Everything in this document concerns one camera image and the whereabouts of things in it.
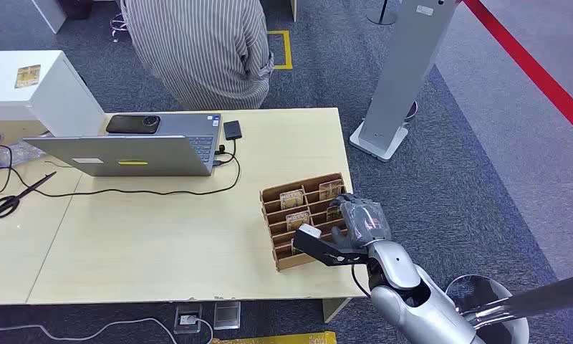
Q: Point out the chrome stanchion pole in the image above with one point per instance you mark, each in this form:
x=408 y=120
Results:
x=528 y=299

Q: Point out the metal floor plate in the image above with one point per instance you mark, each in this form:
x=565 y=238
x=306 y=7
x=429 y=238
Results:
x=227 y=315

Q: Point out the grey kiosk stand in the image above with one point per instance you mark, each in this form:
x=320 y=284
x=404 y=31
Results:
x=400 y=76

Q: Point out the clear plastic bag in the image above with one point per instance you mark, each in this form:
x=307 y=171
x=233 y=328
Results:
x=18 y=154

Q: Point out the wooden desk leg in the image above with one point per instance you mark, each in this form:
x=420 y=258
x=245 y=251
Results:
x=334 y=308

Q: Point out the yellow cardboard piece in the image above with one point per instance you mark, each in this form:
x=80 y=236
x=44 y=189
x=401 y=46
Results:
x=286 y=339

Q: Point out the black scissors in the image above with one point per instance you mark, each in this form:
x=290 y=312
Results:
x=6 y=203

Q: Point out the white box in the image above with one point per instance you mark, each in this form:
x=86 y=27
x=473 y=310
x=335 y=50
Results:
x=54 y=99

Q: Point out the cardboard card holder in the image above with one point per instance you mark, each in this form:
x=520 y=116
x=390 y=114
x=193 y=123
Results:
x=286 y=259

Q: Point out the silver laptop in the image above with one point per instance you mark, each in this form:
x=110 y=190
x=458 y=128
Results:
x=125 y=156

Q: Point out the small black external drive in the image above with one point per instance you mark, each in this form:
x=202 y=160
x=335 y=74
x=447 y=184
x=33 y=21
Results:
x=232 y=129

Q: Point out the chrome stool base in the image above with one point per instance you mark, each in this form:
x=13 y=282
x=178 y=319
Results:
x=118 y=26

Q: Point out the black round stand base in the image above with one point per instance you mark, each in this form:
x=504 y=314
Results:
x=382 y=18

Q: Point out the person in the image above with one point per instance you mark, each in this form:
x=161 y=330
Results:
x=201 y=52

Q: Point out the chrome stanchion base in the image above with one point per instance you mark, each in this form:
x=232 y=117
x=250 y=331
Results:
x=481 y=289

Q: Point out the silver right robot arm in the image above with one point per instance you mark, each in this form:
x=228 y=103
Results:
x=410 y=294

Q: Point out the floor power socket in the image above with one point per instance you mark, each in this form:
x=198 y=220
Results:
x=188 y=319

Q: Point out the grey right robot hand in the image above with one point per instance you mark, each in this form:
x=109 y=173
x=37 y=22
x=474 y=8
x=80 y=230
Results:
x=365 y=223

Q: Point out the pale wrist camera on black bracket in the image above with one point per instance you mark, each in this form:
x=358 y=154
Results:
x=320 y=248

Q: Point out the white cabinet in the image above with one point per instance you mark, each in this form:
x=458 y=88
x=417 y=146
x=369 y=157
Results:
x=49 y=14

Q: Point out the black smartphone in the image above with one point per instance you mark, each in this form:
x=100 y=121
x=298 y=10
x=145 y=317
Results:
x=132 y=124

